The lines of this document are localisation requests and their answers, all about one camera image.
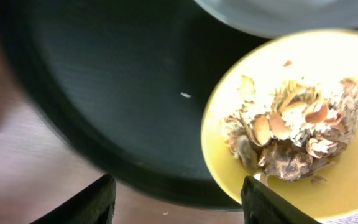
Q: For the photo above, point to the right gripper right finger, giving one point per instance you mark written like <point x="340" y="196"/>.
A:
<point x="262" y="205"/>

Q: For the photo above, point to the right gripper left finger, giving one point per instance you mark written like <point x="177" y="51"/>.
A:
<point x="93" y="205"/>

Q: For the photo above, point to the food scraps pile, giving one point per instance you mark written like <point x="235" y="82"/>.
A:
<point x="290" y="127"/>

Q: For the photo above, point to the yellow bowl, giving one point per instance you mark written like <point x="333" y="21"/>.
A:
<point x="332" y="191"/>

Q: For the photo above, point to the round black tray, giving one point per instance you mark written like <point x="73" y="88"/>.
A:
<point x="126" y="83"/>

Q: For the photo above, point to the grey round plate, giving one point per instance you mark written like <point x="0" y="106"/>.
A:
<point x="274" y="18"/>

